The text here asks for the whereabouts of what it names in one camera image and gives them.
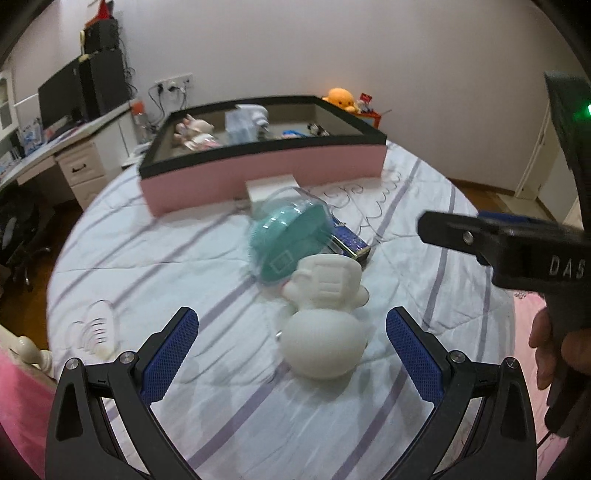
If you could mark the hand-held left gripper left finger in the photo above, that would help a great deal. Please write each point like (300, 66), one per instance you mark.
(168, 360)

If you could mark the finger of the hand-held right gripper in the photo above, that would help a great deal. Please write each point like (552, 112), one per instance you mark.
(517, 218)
(461, 237)

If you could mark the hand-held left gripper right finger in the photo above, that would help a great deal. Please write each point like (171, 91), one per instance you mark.
(415, 357)

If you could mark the white round-headed figurine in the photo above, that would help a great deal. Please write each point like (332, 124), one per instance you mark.
(323, 337)

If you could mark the blue glitter box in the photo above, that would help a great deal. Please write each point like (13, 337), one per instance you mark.
(351, 244)

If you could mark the teal item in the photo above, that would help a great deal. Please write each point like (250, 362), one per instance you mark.
(291, 240)

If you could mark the black hair clip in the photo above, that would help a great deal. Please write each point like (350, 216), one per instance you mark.
(318, 129)

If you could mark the pink box with black rim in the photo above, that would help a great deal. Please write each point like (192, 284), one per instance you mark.
(258, 170)

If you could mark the pink toy figure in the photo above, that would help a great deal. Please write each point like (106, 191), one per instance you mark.
(196, 131)

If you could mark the clear plastic card box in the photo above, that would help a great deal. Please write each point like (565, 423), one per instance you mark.
(240, 131)

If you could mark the person's right hand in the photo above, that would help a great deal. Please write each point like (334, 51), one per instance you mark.
(545, 346)

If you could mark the white door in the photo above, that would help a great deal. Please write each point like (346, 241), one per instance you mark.
(545, 161)

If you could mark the striped white tablecloth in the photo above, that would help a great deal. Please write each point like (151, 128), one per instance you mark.
(207, 286)

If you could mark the orange storage crate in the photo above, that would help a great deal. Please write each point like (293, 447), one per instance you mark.
(371, 119)

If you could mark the pink bed sheet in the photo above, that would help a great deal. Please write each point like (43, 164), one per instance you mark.
(21, 415)

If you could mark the red and white carton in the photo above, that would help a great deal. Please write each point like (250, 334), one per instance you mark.
(367, 101)

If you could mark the orange octopus plush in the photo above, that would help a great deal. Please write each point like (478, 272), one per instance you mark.
(341, 99)

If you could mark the black office chair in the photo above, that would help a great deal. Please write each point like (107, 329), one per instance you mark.
(21, 235)

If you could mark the small white box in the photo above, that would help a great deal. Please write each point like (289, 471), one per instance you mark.
(272, 189)

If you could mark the white desk with drawers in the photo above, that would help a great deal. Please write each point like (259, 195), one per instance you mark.
(83, 166)

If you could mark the bottle with orange cap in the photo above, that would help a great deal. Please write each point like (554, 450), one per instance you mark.
(141, 122)

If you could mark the blue product box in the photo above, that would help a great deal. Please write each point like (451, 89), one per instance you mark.
(31, 136)

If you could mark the black computer tower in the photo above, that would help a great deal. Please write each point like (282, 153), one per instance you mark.
(104, 85)

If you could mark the black computer monitor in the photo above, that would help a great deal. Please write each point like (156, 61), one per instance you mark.
(60, 99)

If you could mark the white glass-door cabinet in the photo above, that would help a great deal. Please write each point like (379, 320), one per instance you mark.
(5, 101)

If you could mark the black box on tower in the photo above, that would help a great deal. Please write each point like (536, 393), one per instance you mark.
(101, 37)

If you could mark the cream wooden bed post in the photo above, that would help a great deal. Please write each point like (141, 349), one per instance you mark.
(27, 348)

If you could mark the white wall socket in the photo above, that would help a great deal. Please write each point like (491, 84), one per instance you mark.
(174, 81)

